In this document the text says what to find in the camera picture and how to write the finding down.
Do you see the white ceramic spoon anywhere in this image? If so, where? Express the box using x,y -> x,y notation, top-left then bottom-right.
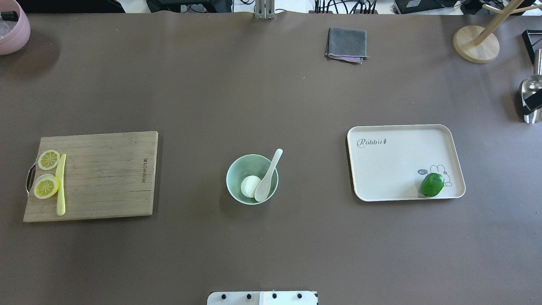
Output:
254,148 -> 283,202

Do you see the mint green bowl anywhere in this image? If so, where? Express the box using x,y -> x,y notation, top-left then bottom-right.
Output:
225,154 -> 271,205

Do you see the pink bowl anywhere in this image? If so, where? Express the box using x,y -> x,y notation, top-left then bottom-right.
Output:
0,0 -> 30,55

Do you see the metal scoop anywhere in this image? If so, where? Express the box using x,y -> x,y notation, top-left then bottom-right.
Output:
521,50 -> 542,124

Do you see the wine glass rack tray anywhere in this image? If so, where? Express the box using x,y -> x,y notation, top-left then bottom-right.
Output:
521,29 -> 542,64

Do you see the wooden cup tree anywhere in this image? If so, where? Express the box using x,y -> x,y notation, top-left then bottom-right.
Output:
452,0 -> 542,64

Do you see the green lime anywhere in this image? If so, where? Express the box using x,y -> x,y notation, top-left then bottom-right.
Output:
420,172 -> 445,197

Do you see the cream rabbit tray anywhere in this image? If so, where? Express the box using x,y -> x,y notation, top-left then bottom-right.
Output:
346,124 -> 466,202

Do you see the grey folded cloth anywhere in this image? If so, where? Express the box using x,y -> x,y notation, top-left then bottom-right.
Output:
324,27 -> 368,64

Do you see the wooden cutting board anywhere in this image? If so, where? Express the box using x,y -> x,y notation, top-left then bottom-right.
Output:
23,131 -> 159,222

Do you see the yellow plastic knife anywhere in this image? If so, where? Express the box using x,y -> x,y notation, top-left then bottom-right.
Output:
55,154 -> 66,216

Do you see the single lemon slice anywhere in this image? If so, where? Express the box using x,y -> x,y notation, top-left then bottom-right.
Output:
36,150 -> 61,171

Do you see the top stacked lemon slice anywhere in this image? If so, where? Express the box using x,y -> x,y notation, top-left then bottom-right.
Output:
33,174 -> 60,200

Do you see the aluminium frame post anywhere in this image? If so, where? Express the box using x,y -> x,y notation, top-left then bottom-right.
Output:
254,0 -> 275,19

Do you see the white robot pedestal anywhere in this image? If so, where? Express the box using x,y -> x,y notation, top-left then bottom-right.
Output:
207,290 -> 319,305

